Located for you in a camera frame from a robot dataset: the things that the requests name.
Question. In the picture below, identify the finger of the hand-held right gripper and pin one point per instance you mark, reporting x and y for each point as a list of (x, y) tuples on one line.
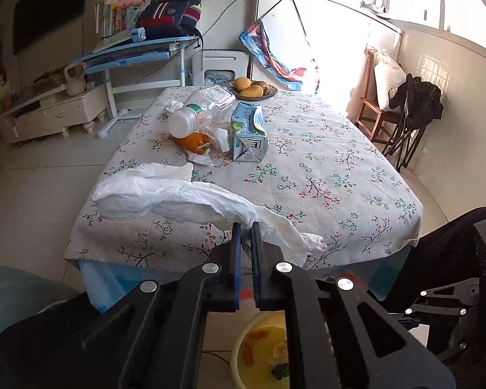
[(463, 348), (445, 293)]

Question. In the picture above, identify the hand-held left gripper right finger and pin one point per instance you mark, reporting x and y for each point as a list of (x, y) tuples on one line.
[(257, 267)]

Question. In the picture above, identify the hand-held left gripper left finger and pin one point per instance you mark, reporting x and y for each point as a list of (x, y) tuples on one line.
[(237, 259)]

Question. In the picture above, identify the yellow plastic bucket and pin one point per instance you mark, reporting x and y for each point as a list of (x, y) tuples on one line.
[(259, 356)]

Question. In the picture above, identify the white plastic bag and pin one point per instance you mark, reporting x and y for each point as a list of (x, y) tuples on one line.
[(166, 198)]

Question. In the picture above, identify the white tissue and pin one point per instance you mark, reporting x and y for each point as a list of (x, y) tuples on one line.
[(173, 106)]

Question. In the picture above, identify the blue green milk carton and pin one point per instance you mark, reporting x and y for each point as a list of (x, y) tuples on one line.
[(247, 137)]

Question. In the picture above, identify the blue table undercloth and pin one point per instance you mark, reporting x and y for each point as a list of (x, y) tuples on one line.
[(101, 279)]

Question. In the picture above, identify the clear bottle with white cap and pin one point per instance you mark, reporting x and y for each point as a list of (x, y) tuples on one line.
[(184, 123)]

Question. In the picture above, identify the yellow mango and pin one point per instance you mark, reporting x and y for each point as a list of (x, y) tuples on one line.
[(241, 84), (251, 91)]

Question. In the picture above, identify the grey fruit bowl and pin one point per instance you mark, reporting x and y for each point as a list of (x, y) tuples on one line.
[(270, 91)]

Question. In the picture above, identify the brownish mango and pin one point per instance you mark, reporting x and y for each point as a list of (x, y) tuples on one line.
[(261, 85)]

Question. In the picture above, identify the wooden chair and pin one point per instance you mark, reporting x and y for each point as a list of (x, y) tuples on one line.
[(368, 111)]

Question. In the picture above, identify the black folding chair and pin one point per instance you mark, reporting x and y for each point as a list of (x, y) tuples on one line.
[(417, 97)]

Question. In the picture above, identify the white air purifier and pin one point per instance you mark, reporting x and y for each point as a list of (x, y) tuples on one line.
[(220, 58)]

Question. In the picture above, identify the colourful printed bag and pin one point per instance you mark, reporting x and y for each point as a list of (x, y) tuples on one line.
[(267, 54)]

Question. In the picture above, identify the grey blue cloth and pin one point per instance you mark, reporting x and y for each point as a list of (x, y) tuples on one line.
[(16, 295)]

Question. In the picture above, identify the white pillow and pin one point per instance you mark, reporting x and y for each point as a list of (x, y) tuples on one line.
[(386, 77)]

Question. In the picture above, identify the blue study desk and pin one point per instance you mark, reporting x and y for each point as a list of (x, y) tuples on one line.
[(125, 54)]

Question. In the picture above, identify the cream low cabinet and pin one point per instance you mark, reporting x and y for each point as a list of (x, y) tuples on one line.
[(52, 115)]

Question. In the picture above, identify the pink kettlebell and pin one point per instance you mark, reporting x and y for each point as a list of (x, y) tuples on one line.
[(75, 85)]

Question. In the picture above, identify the small blue box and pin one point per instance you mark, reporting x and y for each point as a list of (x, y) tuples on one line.
[(137, 34)]

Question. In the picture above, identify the white tall cabinet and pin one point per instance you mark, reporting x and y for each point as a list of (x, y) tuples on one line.
[(340, 32)]

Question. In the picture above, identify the green board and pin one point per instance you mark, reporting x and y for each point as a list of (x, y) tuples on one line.
[(113, 40)]

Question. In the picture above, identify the dark blue red backpack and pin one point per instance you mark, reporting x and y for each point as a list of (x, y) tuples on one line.
[(166, 14)]

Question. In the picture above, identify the row of books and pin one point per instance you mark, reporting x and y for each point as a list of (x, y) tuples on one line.
[(111, 18)]

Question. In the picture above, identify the pink plush toy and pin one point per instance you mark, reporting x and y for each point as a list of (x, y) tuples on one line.
[(131, 2)]

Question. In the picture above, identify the black television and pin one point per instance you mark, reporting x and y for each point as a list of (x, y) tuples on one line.
[(48, 8)]

